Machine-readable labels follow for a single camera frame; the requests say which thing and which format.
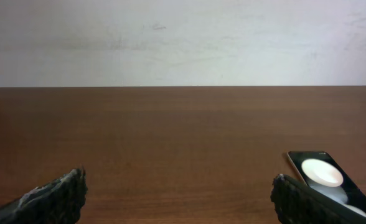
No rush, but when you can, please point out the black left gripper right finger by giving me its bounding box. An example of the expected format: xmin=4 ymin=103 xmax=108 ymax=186
xmin=270 ymin=174 xmax=366 ymax=224

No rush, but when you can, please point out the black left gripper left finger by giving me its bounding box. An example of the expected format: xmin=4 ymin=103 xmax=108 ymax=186
xmin=0 ymin=168 xmax=88 ymax=224

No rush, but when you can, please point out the black Galaxy flip phone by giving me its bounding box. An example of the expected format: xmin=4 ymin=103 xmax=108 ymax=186
xmin=288 ymin=151 xmax=366 ymax=218

